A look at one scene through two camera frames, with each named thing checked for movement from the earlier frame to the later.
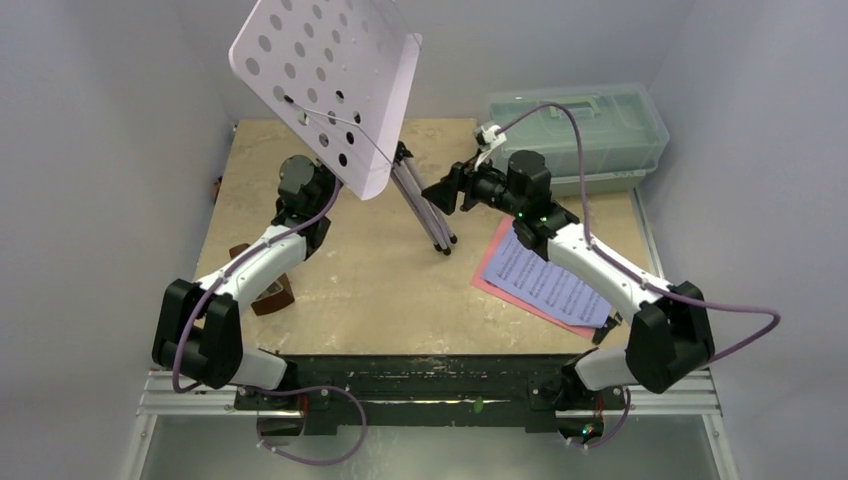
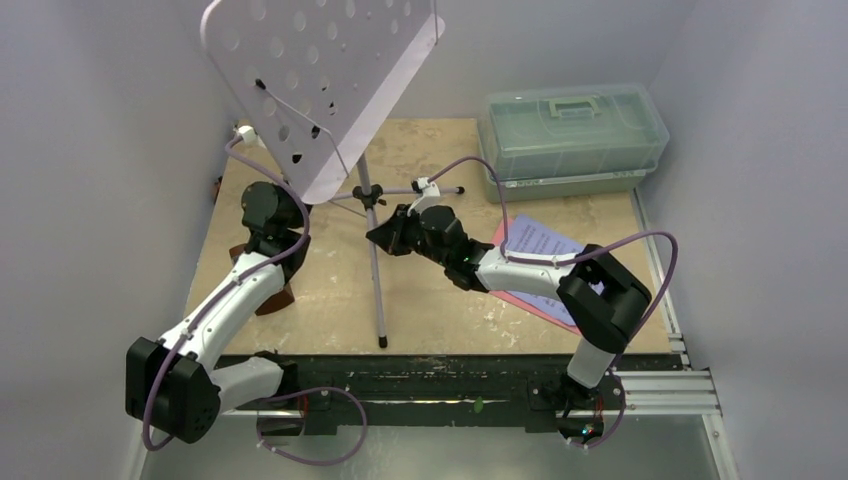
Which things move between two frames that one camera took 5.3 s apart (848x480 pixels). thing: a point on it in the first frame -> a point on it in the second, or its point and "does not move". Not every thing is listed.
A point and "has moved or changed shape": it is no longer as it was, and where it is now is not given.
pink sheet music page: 479,281 does not move
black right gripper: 457,183 -> 402,228
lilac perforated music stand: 341,72 has moved or changed shape
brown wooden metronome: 278,295 does not move
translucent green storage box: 591,136 does not move
